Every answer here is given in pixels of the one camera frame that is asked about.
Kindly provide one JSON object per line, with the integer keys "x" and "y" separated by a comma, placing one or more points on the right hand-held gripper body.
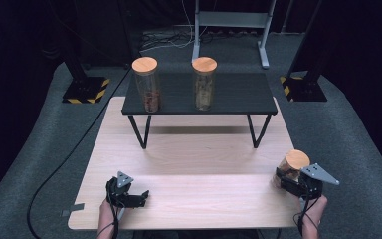
{"x": 311, "y": 187}

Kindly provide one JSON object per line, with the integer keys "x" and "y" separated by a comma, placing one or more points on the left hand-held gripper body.
{"x": 119, "y": 192}

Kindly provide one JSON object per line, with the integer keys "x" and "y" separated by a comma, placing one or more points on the short glass jar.
{"x": 297, "y": 159}

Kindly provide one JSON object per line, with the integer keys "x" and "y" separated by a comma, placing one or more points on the black metal shelf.
{"x": 238, "y": 93}

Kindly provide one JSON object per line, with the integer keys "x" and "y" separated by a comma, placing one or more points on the tall glass jar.
{"x": 145, "y": 64}

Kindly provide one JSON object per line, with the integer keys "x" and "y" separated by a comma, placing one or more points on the glass jar with pale leaves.
{"x": 204, "y": 64}

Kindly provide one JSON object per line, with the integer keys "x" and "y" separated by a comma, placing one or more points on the person's right hand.
{"x": 316, "y": 212}

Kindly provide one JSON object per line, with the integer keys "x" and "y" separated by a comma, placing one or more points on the person's left hand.
{"x": 106, "y": 214}

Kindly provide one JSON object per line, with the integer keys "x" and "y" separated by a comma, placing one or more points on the grey tape strip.
{"x": 73, "y": 209}

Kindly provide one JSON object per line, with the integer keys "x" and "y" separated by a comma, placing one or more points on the black stand with striped base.
{"x": 306, "y": 89}
{"x": 86, "y": 89}

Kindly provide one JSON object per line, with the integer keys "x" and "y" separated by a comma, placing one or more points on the grey metal stand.
{"x": 232, "y": 20}

